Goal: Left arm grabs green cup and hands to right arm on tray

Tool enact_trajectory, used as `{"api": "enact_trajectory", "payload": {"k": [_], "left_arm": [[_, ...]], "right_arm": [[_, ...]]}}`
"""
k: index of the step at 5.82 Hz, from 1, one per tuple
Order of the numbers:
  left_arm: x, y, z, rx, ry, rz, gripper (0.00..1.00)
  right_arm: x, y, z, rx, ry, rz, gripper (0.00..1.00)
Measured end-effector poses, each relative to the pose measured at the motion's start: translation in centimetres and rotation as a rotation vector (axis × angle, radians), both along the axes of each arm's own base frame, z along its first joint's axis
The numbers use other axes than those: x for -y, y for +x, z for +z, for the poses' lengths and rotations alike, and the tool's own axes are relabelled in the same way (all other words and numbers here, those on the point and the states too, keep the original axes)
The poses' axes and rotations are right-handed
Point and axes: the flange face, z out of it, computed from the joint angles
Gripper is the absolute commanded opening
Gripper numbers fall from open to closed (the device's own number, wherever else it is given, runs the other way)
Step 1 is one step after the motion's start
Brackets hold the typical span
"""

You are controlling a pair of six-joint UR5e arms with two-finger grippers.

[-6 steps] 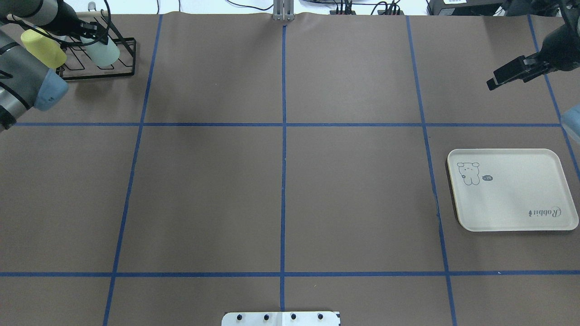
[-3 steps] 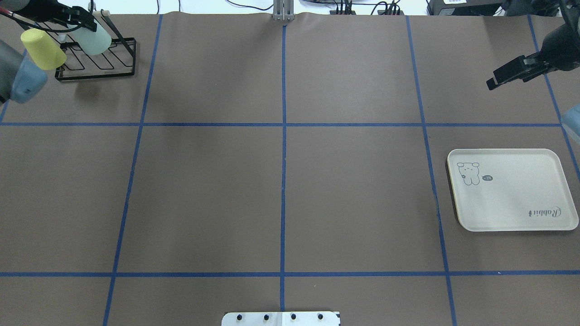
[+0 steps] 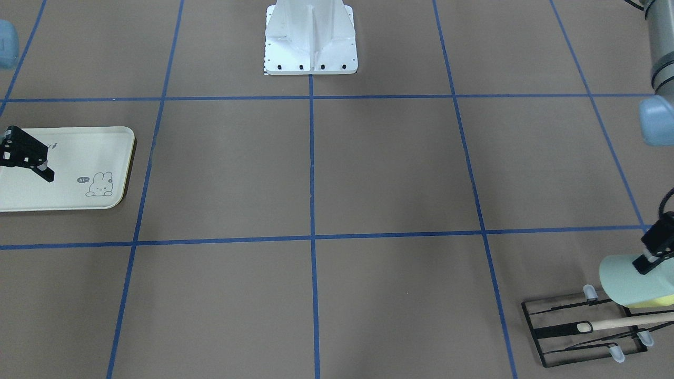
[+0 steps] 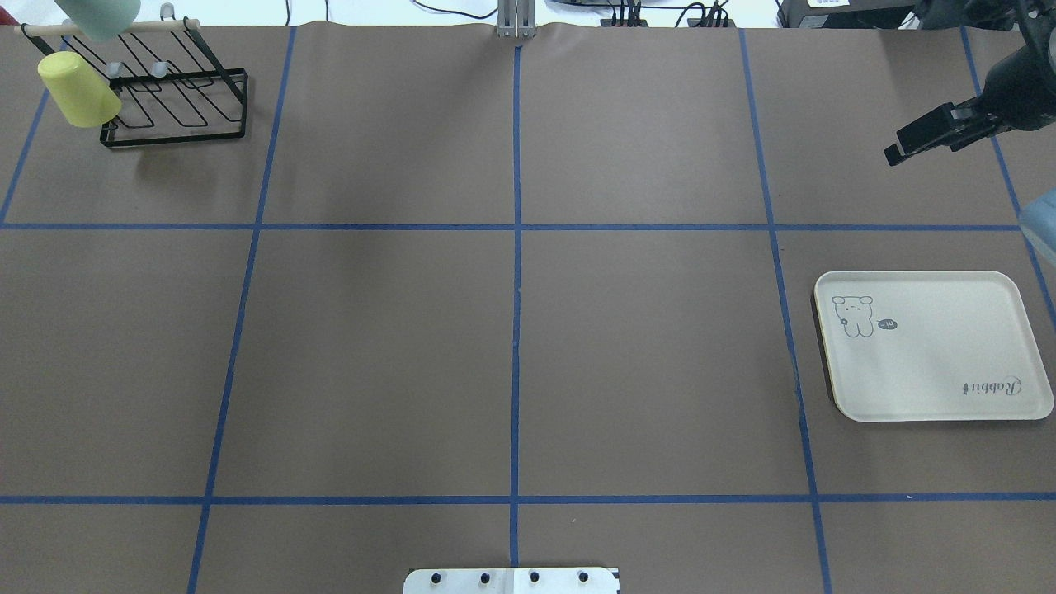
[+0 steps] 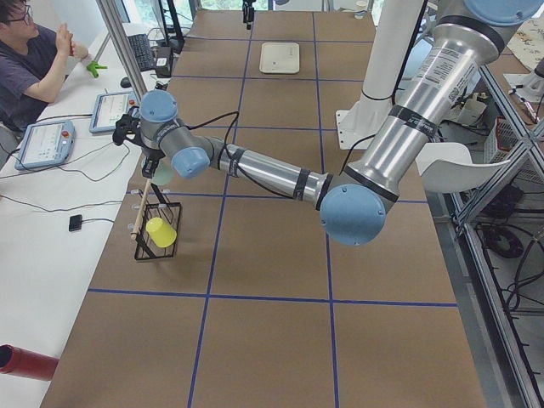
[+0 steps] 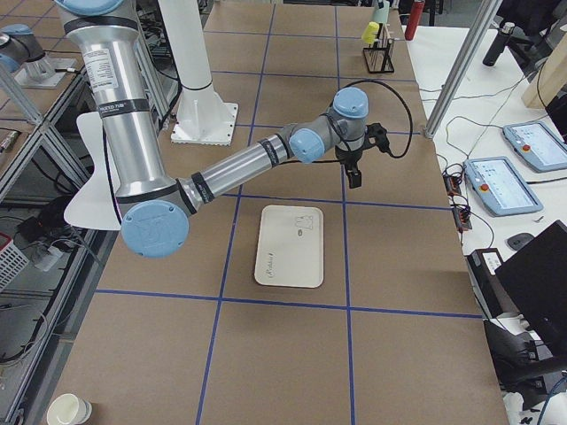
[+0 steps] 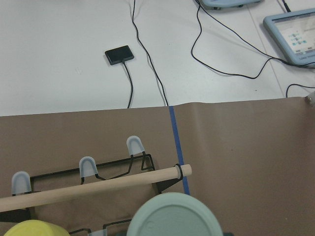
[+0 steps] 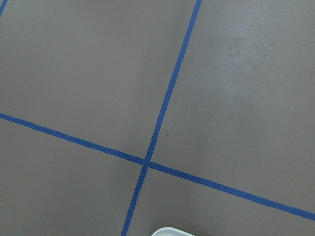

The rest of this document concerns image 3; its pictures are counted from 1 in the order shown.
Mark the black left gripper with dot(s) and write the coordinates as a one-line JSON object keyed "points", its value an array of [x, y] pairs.
{"points": [[661, 236]]}

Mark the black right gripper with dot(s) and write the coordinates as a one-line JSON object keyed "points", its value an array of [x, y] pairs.
{"points": [[23, 150]]}

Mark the pale green cup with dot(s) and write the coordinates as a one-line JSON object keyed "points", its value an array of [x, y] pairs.
{"points": [[624, 285]]}

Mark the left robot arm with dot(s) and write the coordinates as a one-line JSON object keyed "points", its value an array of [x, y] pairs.
{"points": [[656, 120]]}

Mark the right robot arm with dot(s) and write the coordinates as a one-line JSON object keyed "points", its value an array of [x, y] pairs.
{"points": [[9, 53]]}

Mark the cream rabbit tray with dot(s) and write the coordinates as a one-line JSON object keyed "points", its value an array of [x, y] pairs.
{"points": [[91, 166]]}

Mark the yellow cup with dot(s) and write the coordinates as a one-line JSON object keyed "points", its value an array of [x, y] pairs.
{"points": [[652, 303]]}

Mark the black wire cup rack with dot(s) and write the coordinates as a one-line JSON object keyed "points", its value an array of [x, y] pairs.
{"points": [[588, 326]]}

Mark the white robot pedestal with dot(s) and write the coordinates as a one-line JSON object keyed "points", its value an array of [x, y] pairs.
{"points": [[310, 38]]}

